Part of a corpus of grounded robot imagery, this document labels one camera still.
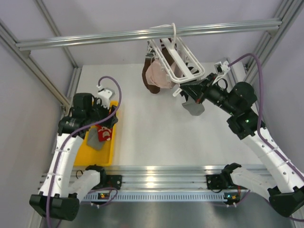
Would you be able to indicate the aluminium frame post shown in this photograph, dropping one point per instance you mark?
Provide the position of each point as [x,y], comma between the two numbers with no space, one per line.
[8,40]
[287,11]

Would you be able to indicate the grey sock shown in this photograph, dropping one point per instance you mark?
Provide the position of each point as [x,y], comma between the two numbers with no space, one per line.
[192,107]
[93,140]

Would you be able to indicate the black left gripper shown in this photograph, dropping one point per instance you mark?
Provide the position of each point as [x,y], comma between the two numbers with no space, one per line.
[110,122]

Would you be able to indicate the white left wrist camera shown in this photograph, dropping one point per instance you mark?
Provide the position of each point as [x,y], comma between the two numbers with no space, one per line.
[106,95]

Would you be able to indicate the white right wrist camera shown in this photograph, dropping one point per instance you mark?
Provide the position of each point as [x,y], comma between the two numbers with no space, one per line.
[222,68]

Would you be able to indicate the pink sock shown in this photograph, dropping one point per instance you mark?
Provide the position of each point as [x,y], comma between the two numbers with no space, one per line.
[156,76]

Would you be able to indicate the yellow plastic tray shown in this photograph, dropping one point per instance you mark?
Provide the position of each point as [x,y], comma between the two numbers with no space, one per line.
[88,156]

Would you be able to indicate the white plastic clip hanger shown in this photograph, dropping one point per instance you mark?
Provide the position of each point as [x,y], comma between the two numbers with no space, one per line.
[176,58]

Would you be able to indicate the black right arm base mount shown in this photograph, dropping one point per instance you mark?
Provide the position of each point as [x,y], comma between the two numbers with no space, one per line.
[215,183]

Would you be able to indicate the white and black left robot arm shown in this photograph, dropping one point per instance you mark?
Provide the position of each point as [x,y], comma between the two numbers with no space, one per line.
[57,198]

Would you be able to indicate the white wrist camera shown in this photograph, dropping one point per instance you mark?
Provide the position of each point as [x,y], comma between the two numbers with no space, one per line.
[222,68]
[106,95]

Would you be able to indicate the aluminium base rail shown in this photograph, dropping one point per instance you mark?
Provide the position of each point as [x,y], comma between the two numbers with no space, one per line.
[157,178]

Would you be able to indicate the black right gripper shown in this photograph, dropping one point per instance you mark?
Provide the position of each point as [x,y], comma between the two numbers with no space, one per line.
[198,88]

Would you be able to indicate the maroon striped brown sock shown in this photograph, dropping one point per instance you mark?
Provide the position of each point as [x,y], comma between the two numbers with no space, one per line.
[149,58]

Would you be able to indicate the aluminium top crossbar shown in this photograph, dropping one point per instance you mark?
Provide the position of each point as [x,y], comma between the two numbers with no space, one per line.
[151,33]

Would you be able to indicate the aluminium right frame post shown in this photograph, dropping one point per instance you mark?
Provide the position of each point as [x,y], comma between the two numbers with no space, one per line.
[287,11]

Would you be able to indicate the slotted grey cable duct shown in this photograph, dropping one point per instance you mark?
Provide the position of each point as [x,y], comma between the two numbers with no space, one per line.
[208,196]

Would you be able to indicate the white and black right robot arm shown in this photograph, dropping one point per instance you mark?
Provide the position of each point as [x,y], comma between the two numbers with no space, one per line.
[286,194]

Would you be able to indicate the aluminium left frame post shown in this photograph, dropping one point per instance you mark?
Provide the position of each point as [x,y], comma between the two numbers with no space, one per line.
[8,40]

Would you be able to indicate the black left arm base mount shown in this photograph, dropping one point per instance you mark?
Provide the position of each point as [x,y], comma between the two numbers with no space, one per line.
[109,181]

